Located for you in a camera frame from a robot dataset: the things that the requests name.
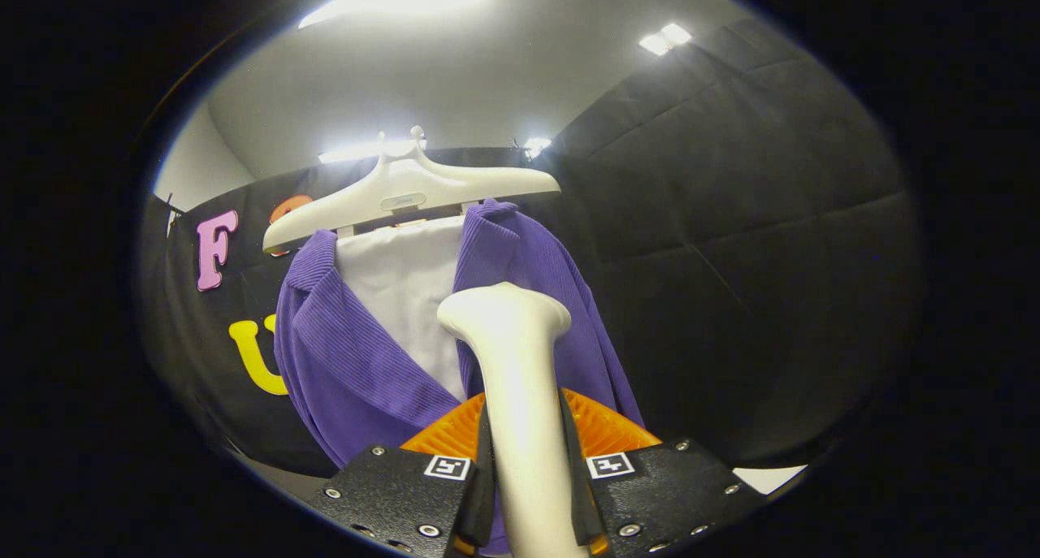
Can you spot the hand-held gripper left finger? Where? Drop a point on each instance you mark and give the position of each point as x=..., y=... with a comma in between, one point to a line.
x=481, y=493

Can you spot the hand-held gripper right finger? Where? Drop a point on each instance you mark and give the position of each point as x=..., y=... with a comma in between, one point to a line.
x=578, y=493

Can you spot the white garment steamer head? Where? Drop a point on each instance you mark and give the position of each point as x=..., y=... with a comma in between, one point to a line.
x=516, y=379

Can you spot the white plastic clothes hanger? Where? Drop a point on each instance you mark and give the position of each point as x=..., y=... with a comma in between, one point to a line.
x=406, y=192

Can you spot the white flat panel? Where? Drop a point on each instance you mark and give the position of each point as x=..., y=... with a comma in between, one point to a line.
x=768, y=478

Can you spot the white cloth panel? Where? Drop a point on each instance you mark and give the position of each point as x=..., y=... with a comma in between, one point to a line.
x=398, y=290

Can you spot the black backdrop cloth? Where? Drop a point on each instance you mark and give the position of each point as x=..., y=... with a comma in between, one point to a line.
x=772, y=257

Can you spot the double ceiling light panel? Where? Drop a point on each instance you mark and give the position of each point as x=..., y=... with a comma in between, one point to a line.
x=665, y=40

